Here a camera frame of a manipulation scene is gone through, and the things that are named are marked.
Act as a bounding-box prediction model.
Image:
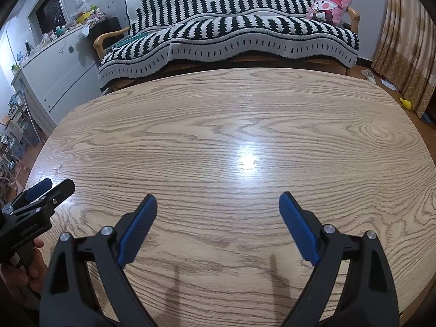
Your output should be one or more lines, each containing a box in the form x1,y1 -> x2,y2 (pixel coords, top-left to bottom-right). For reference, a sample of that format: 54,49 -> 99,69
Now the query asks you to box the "clutter of small toys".
12,0 -> 110,72

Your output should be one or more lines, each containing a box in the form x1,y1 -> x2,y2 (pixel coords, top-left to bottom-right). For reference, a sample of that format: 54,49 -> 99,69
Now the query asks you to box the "pink cartoon cushion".
305,0 -> 353,26

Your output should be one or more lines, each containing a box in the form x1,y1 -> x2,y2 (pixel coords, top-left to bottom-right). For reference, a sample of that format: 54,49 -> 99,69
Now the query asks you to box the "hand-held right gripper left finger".
40,194 -> 158,327

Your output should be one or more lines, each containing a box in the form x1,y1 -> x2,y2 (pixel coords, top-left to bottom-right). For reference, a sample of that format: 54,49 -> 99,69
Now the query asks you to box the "person's left hand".
0,237 -> 46,310

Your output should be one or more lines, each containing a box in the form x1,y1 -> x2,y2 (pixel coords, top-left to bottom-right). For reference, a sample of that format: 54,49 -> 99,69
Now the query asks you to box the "cluttered shelving rack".
0,89 -> 38,191

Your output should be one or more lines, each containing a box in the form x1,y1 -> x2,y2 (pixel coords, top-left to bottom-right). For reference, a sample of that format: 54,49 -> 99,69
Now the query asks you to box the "black speaker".
93,17 -> 121,53

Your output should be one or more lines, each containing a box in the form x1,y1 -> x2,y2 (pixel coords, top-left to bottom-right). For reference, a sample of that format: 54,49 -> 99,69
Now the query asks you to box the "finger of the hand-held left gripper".
8,178 -> 75,217
2,178 -> 53,212

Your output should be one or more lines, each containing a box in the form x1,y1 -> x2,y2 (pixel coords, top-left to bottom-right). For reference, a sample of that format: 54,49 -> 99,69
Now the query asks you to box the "dark framed wall panel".
27,0 -> 70,38

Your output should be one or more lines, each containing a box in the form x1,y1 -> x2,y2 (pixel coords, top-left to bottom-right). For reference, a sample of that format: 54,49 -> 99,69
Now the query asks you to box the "teal patterned cloth strip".
111,32 -> 154,48

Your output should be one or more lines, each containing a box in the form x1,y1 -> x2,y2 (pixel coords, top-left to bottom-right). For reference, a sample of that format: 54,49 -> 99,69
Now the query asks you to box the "white cabinet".
12,24 -> 103,126

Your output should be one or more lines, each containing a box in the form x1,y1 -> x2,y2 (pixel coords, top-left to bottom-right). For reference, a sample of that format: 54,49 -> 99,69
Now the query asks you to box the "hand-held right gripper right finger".
278,192 -> 399,327

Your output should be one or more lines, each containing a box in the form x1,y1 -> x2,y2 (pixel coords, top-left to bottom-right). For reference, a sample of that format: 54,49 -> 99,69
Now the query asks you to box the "beige patterned curtain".
371,0 -> 436,113

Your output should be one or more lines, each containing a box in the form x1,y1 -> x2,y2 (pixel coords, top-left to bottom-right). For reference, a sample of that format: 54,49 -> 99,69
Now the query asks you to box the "black white striped sofa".
98,0 -> 360,92

